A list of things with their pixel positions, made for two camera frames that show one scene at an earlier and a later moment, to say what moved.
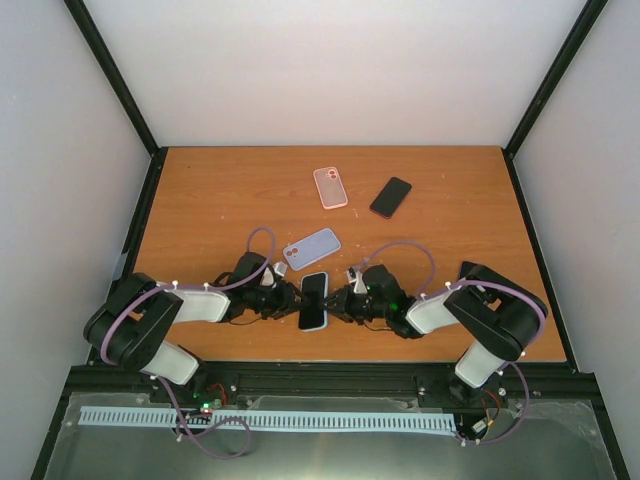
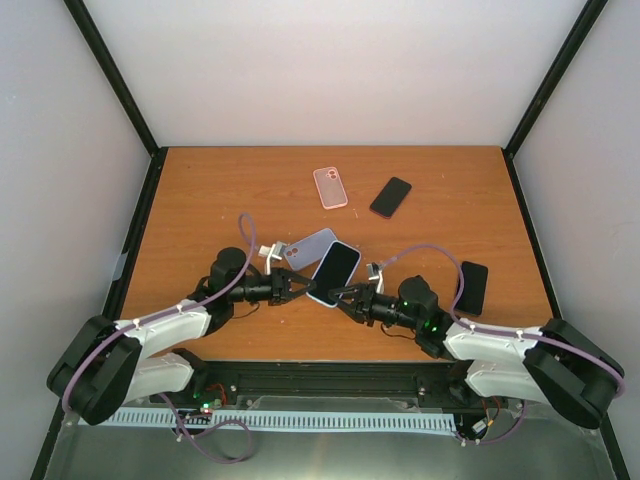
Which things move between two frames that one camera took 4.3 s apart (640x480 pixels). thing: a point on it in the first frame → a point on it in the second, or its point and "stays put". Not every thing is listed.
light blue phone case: x=326 y=320 → x=335 y=272
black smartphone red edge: x=391 y=197 stays put
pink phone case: x=330 y=187 stays put
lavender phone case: x=311 y=248 stays put
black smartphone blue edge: x=313 y=315 → x=333 y=272
